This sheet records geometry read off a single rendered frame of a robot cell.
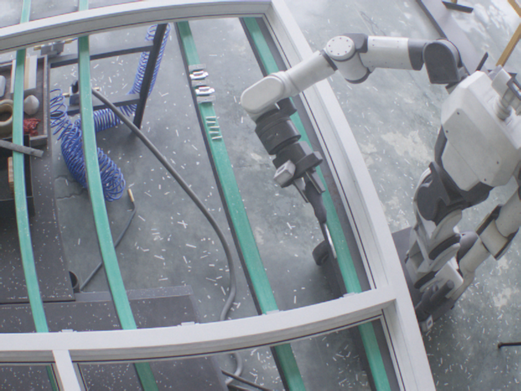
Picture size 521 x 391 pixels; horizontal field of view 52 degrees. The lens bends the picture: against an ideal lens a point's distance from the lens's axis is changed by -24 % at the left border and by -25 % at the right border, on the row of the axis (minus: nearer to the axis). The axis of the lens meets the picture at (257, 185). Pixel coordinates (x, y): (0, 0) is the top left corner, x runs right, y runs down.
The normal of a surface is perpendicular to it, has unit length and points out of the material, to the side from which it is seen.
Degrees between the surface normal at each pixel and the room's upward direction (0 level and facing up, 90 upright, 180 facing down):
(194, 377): 0
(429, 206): 90
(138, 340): 0
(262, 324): 0
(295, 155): 62
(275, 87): 39
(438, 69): 66
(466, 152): 90
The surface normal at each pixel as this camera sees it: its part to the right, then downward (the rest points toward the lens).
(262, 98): -0.23, -0.09
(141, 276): 0.25, -0.53
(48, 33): 0.28, 0.84
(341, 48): -0.42, -0.40
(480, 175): -0.72, 0.45
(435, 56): -0.46, 0.29
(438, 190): -0.90, 0.18
